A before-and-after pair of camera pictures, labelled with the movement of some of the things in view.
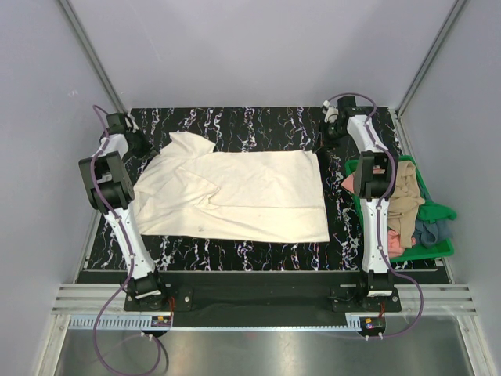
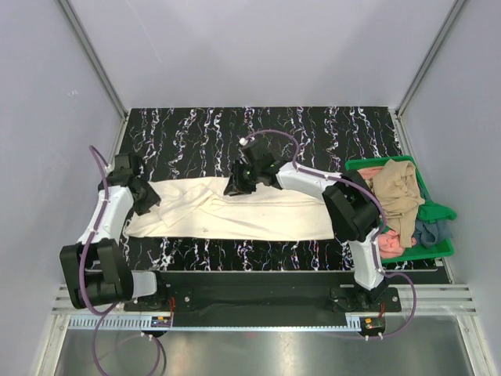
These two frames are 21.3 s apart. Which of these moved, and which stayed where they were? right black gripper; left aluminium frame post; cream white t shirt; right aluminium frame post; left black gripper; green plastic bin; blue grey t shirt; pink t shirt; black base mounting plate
Moved: left black gripper; cream white t shirt; right black gripper
Stayed: green plastic bin; blue grey t shirt; black base mounting plate; right aluminium frame post; left aluminium frame post; pink t shirt
